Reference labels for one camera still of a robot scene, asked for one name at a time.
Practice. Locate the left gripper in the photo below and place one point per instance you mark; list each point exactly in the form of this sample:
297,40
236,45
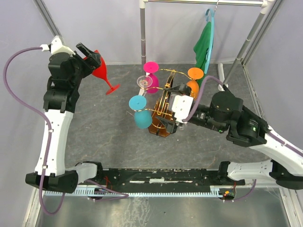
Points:
93,60

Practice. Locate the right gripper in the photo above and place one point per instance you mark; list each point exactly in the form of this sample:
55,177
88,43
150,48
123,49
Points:
182,89

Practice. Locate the red wine glass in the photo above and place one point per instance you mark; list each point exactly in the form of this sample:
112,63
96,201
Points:
101,72

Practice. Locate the orange wine glass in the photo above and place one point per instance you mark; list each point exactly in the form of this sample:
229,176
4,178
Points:
195,74

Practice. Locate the pink wine glass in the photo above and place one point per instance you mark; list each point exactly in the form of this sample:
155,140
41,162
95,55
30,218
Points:
151,68

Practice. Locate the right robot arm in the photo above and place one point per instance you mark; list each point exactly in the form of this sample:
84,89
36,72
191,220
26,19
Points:
227,113

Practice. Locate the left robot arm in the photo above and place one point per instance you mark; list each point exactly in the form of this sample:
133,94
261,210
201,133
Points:
67,71

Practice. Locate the clear wine glass front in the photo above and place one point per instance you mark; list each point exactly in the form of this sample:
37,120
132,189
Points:
181,127

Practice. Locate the clear wine glass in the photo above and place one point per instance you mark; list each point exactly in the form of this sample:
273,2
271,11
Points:
181,127
144,82

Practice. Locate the blue wine glass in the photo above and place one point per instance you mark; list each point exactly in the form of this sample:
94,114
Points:
142,117

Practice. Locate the clear wine glass rear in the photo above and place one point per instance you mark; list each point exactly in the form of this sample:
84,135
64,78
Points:
144,82

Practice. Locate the green cloth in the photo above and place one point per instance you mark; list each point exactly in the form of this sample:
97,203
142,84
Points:
201,48

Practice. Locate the light blue clothes hanger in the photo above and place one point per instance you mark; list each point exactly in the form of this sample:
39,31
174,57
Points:
209,15

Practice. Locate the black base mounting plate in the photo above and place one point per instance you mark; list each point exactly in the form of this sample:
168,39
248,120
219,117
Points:
163,180

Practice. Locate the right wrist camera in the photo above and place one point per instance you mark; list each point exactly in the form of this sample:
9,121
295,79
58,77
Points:
180,105

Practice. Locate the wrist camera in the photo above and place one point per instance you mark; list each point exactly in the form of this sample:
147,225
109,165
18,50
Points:
57,46
180,105

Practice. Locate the gold wire glass rack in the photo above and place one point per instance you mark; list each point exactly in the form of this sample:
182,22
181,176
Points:
160,108

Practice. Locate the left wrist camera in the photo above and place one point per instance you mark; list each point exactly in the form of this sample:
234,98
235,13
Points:
57,46

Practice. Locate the silver clothes rail stand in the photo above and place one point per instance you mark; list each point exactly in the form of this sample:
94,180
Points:
265,6

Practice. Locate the light blue cable duct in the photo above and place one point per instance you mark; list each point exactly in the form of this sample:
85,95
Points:
91,191

